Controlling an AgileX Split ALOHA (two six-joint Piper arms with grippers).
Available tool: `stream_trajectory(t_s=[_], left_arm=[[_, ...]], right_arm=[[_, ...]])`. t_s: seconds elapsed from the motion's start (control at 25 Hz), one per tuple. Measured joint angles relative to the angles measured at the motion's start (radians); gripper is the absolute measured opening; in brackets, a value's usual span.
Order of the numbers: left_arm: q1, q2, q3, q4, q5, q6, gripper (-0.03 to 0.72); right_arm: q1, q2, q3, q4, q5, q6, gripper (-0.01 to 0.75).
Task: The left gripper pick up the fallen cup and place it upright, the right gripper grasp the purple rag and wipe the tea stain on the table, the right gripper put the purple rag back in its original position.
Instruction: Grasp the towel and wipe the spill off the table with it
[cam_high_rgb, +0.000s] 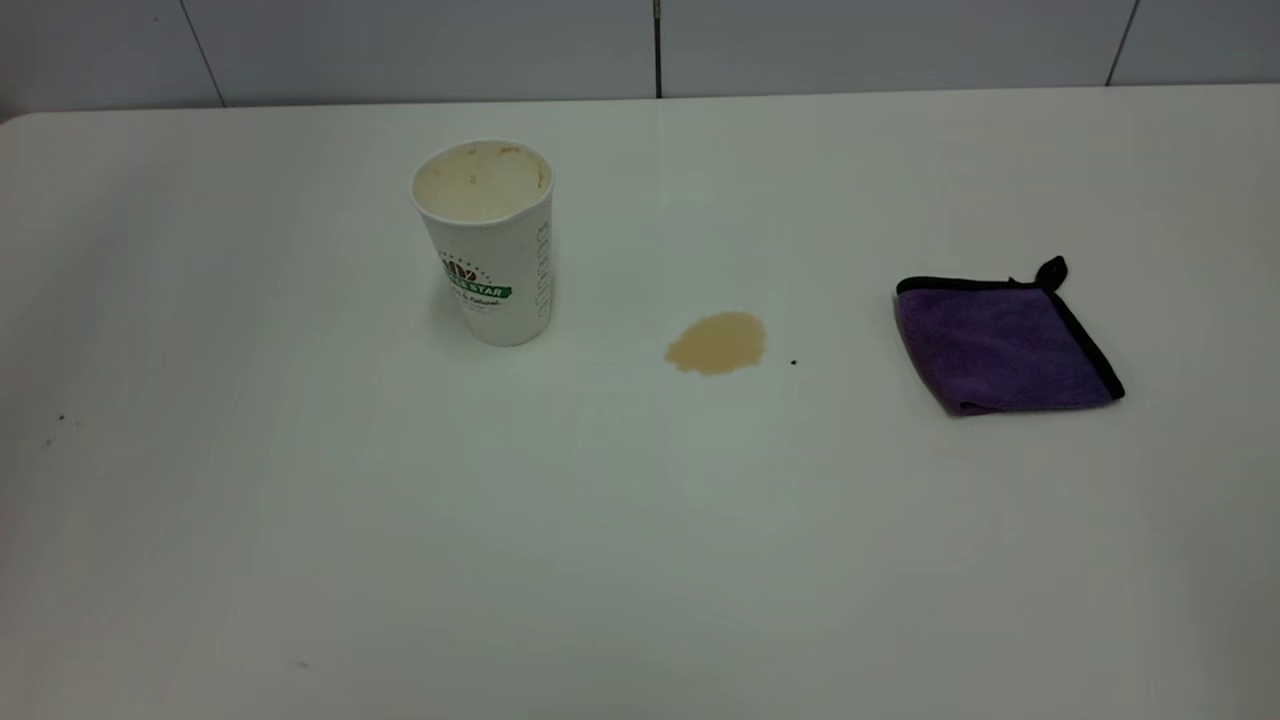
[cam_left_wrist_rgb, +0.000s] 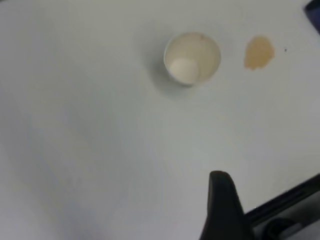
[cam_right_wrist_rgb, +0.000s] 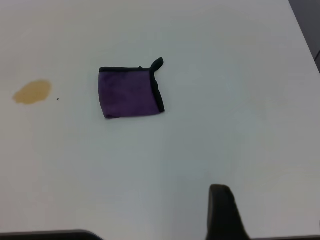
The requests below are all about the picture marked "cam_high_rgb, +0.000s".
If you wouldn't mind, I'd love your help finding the purple cloth with black trim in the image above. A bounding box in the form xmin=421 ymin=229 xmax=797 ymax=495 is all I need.
xmin=893 ymin=256 xmax=1127 ymax=418

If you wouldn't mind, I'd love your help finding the brown coffee spill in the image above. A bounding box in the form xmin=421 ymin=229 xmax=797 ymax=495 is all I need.
xmin=664 ymin=311 xmax=768 ymax=377

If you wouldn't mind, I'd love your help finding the white paper coffee cup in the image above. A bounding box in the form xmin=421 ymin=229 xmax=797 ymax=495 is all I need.
xmin=410 ymin=139 xmax=556 ymax=348

